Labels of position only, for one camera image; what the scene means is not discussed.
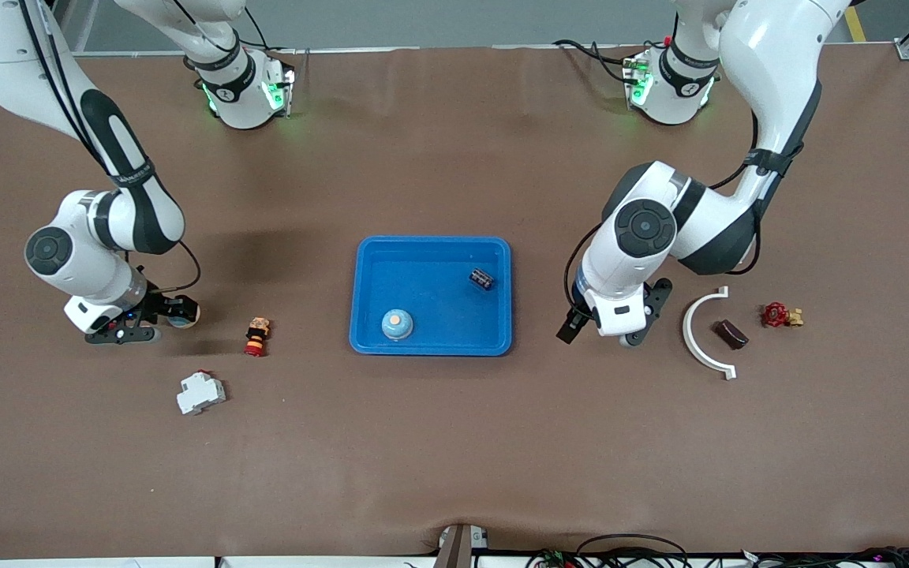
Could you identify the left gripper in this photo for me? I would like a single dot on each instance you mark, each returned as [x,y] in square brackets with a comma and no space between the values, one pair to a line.
[568,326]

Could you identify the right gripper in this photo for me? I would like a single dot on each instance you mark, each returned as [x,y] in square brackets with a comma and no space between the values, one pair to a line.
[161,305]

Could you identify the light blue call bell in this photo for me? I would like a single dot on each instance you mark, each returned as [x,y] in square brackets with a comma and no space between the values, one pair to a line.
[397,326]
[185,319]

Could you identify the dark brown glossy capacitor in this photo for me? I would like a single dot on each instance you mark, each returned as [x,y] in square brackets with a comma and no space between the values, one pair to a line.
[731,334]

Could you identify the black capacitor with white print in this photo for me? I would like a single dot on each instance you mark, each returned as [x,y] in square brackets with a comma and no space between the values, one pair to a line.
[481,278]

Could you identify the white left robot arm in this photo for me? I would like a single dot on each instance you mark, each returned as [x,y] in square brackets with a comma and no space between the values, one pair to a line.
[770,63]

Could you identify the white circuit breaker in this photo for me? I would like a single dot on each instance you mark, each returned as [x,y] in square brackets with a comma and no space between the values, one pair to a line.
[200,393]

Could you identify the orange and red push button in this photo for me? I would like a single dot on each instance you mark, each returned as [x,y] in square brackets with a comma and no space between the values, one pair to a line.
[257,335]

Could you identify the red handwheel brass valve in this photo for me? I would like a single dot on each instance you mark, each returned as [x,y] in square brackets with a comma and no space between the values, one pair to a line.
[775,315]

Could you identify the blue plastic tray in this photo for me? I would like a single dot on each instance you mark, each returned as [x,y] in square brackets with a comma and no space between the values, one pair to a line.
[439,304]

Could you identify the brown table mat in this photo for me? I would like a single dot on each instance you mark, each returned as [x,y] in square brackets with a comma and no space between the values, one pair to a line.
[454,442]

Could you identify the white curved plastic bracket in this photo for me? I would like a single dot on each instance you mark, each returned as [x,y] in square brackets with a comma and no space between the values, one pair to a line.
[686,335]

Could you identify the metal table edge bracket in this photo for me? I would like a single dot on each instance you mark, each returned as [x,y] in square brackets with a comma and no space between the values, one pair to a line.
[458,548]

